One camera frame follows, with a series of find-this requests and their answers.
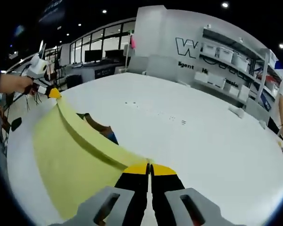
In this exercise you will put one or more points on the grey counter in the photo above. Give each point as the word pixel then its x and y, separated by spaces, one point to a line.
pixel 89 70

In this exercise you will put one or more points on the ceiling spotlights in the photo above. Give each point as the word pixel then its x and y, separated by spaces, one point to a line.
pixel 225 4

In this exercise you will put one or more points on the person's left hand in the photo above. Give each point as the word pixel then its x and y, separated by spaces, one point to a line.
pixel 26 86

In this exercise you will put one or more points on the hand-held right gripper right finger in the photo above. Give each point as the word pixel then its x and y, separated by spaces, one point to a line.
pixel 179 204

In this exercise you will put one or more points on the yellow grey blue garment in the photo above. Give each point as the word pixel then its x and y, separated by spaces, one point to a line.
pixel 73 164

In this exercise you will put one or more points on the black oval device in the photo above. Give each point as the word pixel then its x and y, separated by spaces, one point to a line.
pixel 16 123

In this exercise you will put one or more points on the black computer monitor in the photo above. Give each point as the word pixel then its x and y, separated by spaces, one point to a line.
pixel 114 53
pixel 92 56

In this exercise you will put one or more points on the pink hanging object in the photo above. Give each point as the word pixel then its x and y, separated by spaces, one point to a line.
pixel 132 42

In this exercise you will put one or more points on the white crumpled object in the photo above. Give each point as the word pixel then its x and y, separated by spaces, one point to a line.
pixel 237 110

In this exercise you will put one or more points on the group of white storage bins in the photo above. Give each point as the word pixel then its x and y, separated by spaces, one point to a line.
pixel 226 55

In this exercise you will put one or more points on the dark hanging banner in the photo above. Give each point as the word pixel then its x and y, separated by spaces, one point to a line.
pixel 52 10

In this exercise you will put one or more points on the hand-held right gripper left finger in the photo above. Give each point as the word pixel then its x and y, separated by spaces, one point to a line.
pixel 122 202

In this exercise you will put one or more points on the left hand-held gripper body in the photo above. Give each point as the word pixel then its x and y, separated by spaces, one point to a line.
pixel 39 66

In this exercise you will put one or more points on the black waste bin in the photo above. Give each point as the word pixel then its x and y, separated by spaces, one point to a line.
pixel 73 82

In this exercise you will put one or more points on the white stand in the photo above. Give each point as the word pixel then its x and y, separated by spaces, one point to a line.
pixel 127 50

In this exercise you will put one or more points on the grey metal shelving unit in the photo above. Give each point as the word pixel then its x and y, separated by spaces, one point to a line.
pixel 272 80
pixel 222 37

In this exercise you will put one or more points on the grey office chair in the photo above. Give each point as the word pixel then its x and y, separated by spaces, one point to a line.
pixel 257 110
pixel 161 68
pixel 138 64

